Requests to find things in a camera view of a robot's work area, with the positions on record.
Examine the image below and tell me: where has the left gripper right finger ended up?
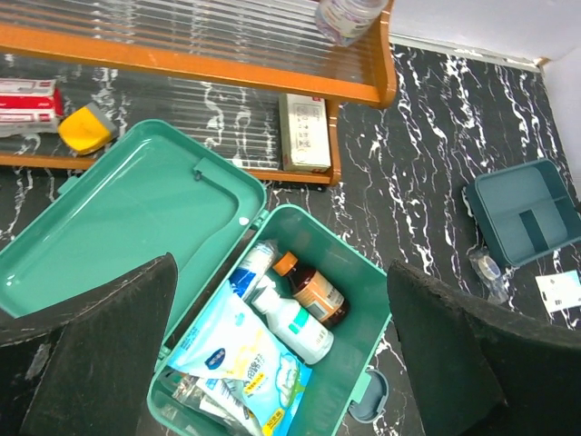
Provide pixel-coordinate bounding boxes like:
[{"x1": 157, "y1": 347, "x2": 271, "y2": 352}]
[{"x1": 387, "y1": 261, "x2": 580, "y2": 435}]

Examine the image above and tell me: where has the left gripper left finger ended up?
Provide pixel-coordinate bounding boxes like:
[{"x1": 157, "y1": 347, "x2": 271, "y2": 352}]
[{"x1": 1, "y1": 253, "x2": 177, "y2": 435}]

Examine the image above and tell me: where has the white blue mask packet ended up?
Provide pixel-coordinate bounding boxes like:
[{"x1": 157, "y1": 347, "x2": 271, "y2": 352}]
[{"x1": 166, "y1": 371, "x2": 262, "y2": 435}]

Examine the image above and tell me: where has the cotton swab bag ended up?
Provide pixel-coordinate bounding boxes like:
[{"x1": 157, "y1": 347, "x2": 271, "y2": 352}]
[{"x1": 168, "y1": 282, "x2": 311, "y2": 435}]

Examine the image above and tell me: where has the white green pill bottle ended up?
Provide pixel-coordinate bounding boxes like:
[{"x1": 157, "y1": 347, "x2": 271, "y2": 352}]
[{"x1": 251, "y1": 287, "x2": 334, "y2": 365}]

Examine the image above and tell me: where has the teal divided tray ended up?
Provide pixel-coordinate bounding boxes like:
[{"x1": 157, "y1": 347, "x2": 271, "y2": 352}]
[{"x1": 465, "y1": 159, "x2": 580, "y2": 267}]

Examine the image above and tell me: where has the brown syrup bottle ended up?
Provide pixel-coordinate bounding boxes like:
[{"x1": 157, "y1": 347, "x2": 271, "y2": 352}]
[{"x1": 272, "y1": 252, "x2": 350, "y2": 329}]

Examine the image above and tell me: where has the teal medicine kit box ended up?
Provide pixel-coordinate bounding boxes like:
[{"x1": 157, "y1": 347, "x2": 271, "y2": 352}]
[{"x1": 1, "y1": 120, "x2": 391, "y2": 435}]

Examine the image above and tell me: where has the blue white spray can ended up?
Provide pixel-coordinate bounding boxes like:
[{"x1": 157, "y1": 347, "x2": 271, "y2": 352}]
[{"x1": 229, "y1": 240, "x2": 279, "y2": 301}]

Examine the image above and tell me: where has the red white medicine box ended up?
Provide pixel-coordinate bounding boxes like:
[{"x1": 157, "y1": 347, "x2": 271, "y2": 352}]
[{"x1": 1, "y1": 78, "x2": 64, "y2": 138}]

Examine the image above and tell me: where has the white upright medicine box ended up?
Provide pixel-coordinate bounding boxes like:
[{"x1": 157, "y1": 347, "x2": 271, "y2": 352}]
[{"x1": 279, "y1": 94, "x2": 331, "y2": 173}]

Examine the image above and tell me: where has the small clear vial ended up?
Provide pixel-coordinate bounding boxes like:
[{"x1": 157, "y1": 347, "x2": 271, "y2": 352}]
[{"x1": 468, "y1": 248, "x2": 508, "y2": 304}]

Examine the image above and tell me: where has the white paper card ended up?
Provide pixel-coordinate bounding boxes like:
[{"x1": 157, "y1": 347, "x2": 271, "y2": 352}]
[{"x1": 536, "y1": 270, "x2": 580, "y2": 331}]

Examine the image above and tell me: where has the yellow small packet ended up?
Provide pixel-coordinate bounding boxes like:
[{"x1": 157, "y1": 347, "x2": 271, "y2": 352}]
[{"x1": 57, "y1": 102, "x2": 119, "y2": 155}]

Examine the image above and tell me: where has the orange wooden shelf rack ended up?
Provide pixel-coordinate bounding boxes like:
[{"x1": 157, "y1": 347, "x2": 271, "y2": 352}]
[{"x1": 1, "y1": 1, "x2": 397, "y2": 185}]

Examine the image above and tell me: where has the clear plastic measuring cup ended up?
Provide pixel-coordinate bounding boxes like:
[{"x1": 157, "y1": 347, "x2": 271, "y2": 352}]
[{"x1": 314, "y1": 0, "x2": 389, "y2": 47}]

